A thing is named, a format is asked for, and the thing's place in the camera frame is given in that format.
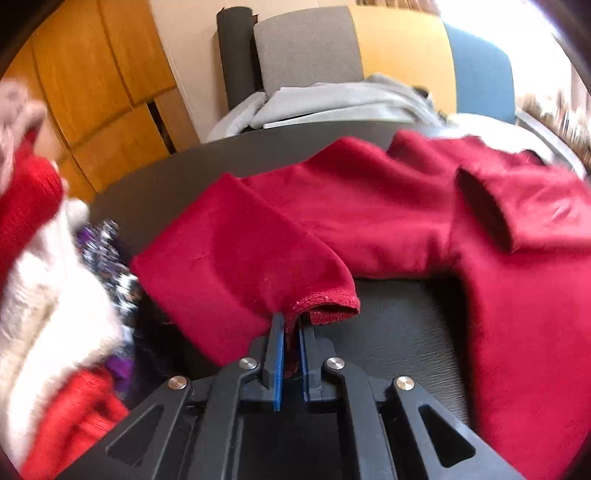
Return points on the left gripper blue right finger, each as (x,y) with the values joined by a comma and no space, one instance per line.
(314,351)

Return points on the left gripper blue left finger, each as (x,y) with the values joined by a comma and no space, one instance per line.
(272,373)

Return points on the red knit sweater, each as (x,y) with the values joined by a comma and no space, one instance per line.
(294,240)

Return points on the pile of folded clothes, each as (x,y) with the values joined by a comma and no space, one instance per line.
(58,325)

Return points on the grey hooded sweatshirt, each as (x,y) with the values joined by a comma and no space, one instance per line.
(377,97)

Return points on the white cloth on sofa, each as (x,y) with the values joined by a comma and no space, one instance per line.
(502,136)

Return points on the black rolled mat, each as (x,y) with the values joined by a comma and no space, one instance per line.
(239,60)

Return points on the grey yellow blue sofa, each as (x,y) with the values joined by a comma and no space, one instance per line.
(460,72)

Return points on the orange wooden wardrobe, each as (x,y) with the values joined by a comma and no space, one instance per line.
(113,103)

